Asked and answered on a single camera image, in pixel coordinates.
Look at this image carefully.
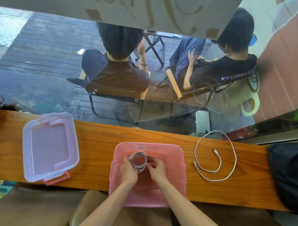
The person's left hand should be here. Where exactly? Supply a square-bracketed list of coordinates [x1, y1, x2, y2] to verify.
[119, 155, 139, 188]

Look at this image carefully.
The person's right hand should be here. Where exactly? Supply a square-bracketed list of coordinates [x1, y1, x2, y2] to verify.
[146, 158, 169, 186]

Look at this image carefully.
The person's right forearm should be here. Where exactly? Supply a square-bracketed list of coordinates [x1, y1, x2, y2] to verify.
[155, 178, 219, 226]

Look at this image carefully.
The person's left forearm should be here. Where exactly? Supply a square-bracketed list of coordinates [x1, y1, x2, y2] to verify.
[79, 180, 139, 226]

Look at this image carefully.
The pink plastic storage box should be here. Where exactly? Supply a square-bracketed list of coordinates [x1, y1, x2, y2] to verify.
[108, 142, 187, 208]

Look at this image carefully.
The white box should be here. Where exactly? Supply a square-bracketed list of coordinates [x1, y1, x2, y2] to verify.
[196, 110, 211, 133]

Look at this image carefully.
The black folding chair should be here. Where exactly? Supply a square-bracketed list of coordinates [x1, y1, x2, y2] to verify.
[67, 70, 149, 120]

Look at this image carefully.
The folding chair with wooden armrests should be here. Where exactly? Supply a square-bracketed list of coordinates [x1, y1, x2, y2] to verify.
[157, 65, 259, 110]

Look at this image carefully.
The clear lid with pink latches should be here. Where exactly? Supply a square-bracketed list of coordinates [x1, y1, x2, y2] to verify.
[22, 112, 80, 186]

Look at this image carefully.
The yellow-green tote bag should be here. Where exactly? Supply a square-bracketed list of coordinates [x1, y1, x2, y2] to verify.
[226, 80, 261, 117]

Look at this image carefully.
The blue garment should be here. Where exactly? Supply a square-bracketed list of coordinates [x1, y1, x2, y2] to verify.
[169, 38, 206, 81]

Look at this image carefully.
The black smartphone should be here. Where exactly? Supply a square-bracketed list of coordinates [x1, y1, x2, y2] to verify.
[189, 47, 200, 60]

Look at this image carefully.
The black folding table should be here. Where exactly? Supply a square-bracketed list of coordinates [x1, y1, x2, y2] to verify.
[142, 30, 182, 67]

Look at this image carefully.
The dark door mat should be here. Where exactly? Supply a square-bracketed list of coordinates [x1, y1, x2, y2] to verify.
[0, 69, 74, 115]

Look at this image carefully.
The colourful patterned mat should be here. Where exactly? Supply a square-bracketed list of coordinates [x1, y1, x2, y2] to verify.
[0, 179, 18, 199]

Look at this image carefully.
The dark fabric bag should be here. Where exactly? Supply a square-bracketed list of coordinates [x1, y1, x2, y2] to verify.
[267, 142, 298, 213]

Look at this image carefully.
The white window sign, gold lettering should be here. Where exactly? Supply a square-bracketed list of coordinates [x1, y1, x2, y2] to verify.
[0, 0, 243, 40]

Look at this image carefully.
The loose white charging cable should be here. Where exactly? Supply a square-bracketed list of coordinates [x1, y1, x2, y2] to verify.
[194, 131, 237, 182]

